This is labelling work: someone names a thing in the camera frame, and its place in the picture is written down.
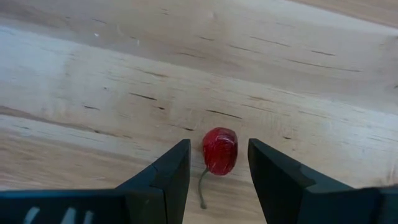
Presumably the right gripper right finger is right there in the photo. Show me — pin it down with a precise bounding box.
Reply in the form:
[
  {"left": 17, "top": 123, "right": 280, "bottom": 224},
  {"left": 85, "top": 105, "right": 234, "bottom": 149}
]
[{"left": 248, "top": 138, "right": 398, "bottom": 224}]

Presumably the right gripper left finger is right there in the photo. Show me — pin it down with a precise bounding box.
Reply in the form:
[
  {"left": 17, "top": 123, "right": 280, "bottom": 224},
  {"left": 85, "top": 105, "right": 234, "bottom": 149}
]
[{"left": 0, "top": 139, "right": 192, "bottom": 224}]

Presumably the red toy cherry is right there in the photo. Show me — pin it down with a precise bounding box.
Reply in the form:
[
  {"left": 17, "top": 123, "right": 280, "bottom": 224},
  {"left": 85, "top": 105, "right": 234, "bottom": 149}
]
[{"left": 198, "top": 126, "right": 239, "bottom": 210}]

